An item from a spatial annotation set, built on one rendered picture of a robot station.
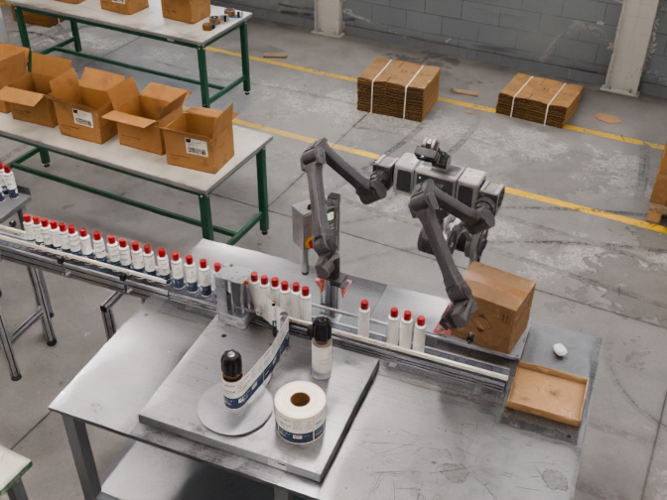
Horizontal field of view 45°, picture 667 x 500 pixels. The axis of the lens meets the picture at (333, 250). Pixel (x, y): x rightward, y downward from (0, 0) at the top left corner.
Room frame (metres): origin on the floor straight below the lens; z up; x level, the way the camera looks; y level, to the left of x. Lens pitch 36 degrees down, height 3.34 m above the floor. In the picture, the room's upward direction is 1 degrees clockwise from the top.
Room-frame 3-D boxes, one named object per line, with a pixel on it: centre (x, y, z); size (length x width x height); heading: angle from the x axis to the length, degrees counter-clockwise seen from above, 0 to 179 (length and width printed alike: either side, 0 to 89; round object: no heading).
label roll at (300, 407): (2.19, 0.12, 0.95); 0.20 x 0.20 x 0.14
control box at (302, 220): (2.90, 0.08, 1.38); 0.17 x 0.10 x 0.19; 124
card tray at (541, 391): (2.42, -0.92, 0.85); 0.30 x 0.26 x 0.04; 69
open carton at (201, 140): (4.50, 0.84, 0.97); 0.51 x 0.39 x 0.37; 159
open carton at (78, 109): (4.85, 1.63, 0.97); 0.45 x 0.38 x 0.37; 156
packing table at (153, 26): (7.29, 1.92, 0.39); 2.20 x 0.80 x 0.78; 63
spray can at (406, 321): (2.65, -0.32, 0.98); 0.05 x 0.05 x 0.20
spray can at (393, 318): (2.67, -0.27, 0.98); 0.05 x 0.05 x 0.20
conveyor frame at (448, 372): (2.78, 0.01, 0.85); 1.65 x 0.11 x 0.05; 69
